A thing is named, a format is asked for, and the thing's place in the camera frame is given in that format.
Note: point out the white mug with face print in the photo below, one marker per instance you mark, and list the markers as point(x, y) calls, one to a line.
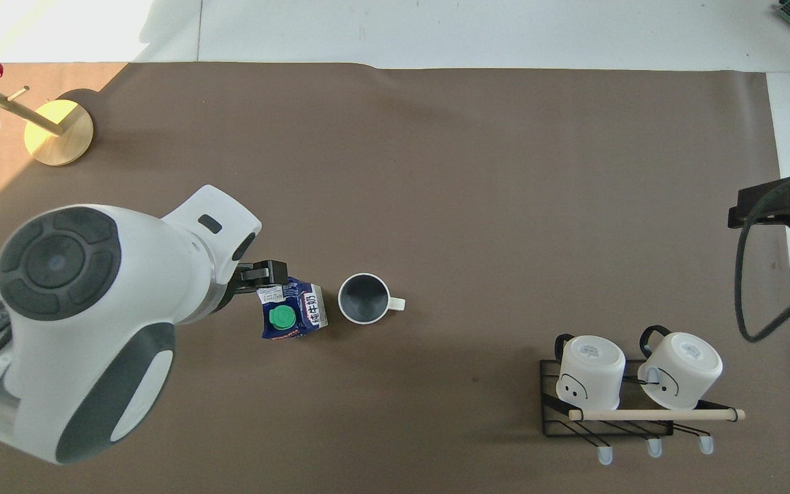
point(683, 370)
point(590, 370)

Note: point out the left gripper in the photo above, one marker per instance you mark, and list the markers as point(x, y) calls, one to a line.
point(244, 276)

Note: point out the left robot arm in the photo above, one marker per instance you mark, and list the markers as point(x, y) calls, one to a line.
point(162, 274)

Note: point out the blue milk carton green cap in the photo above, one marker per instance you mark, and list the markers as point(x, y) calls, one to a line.
point(299, 312)

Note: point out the wooden mug tree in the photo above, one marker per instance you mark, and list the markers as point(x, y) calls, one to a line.
point(59, 134)

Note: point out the white mug dark inside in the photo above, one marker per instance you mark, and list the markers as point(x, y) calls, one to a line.
point(363, 299)

